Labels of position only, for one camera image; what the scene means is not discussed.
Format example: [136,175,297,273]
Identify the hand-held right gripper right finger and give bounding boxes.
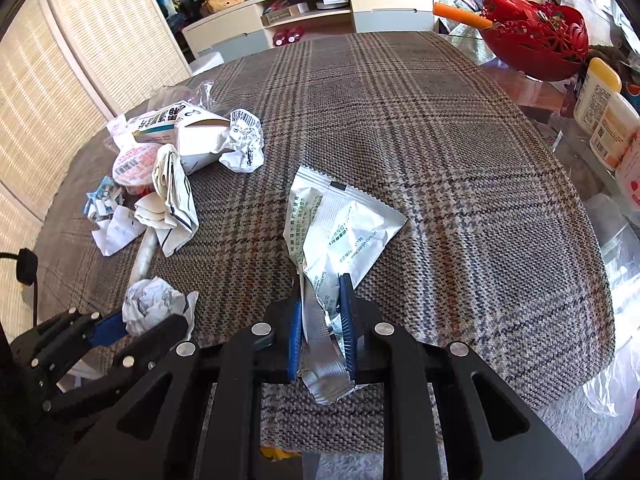
[339,272,586,480]

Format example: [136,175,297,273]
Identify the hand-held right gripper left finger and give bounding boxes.
[55,296,303,480]

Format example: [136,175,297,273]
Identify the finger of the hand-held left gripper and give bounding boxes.
[42,315,191,415]
[10,309,124,377]

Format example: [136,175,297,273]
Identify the white paper ball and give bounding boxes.
[122,276,200,338]

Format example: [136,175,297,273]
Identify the white foil sachet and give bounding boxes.
[287,165,408,406]

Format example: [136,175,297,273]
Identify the red packet with barcode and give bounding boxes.
[112,142,166,194]

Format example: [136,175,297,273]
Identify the printed white paper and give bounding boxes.
[218,108,265,173]

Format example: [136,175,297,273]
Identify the white plastic tube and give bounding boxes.
[131,230,158,283]

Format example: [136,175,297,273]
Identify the white paper scrap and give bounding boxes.
[91,205,148,257]

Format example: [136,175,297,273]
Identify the blue and white blister pieces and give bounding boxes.
[85,176,126,221]

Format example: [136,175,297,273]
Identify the white wrapper with dark stripes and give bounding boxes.
[134,144,200,257]

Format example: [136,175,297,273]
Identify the grey plaid tablecloth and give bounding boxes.
[37,30,616,453]

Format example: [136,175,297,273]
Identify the small white and pink packet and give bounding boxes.
[105,115,136,148]

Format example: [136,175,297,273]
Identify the white medicine box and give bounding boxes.
[131,102,234,176]

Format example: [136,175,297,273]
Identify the clear plastic bag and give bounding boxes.
[150,80,216,117]

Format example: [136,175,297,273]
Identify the woven straw screen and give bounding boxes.
[0,0,193,311]

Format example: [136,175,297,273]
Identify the clear plastic sheet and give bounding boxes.
[582,192,640,461]

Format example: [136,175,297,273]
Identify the pink and white bottle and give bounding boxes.
[615,135,640,198]

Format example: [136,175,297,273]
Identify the cream plastic bottle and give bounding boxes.
[589,94,640,171]
[573,57,622,133]

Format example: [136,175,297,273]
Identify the cream and grey cabinet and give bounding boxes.
[181,0,441,58]

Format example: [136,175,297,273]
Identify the orange stick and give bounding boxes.
[432,2,493,30]

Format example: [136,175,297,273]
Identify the red openwork bowl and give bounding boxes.
[481,0,590,82]

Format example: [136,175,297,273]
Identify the black cable with plug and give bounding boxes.
[0,249,41,326]

